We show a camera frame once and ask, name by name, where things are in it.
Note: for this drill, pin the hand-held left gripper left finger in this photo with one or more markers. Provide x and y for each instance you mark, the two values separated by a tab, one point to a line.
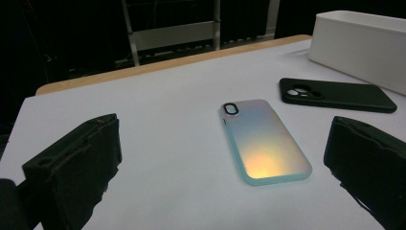
73	166

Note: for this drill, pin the black phone case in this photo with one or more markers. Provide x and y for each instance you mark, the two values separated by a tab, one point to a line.
344	96

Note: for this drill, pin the white plastic box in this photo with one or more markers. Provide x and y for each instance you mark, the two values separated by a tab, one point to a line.
357	48

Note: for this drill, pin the iridescent phone case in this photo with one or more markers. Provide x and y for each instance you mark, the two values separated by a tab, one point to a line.
265	143

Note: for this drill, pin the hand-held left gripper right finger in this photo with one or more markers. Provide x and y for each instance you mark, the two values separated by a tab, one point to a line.
370	166

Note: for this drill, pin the white metal stand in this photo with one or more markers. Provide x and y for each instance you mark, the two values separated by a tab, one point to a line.
172	36

